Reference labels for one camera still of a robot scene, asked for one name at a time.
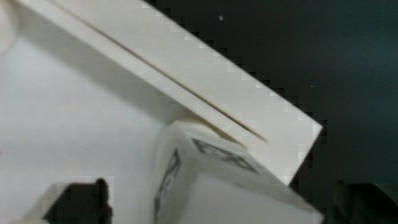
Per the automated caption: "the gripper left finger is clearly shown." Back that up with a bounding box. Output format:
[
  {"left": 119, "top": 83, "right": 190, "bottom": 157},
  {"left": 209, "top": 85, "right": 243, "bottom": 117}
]
[{"left": 42, "top": 179, "right": 112, "bottom": 224}]

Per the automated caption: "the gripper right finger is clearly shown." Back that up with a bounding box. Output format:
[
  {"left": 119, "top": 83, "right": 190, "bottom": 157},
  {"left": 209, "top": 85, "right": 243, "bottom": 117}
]
[{"left": 328, "top": 182, "right": 398, "bottom": 224}]

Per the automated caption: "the white leg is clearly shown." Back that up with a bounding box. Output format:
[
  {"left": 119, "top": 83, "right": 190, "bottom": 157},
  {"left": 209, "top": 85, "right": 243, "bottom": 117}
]
[{"left": 151, "top": 119, "right": 323, "bottom": 224}]

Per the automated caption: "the white square tabletop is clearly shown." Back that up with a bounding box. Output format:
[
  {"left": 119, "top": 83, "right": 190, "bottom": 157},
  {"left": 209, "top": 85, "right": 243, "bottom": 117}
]
[{"left": 0, "top": 0, "right": 268, "bottom": 224}]

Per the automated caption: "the white U-shaped obstacle fence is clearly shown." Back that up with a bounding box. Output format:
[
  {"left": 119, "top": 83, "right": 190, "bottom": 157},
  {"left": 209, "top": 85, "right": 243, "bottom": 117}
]
[{"left": 55, "top": 0, "right": 325, "bottom": 186}]

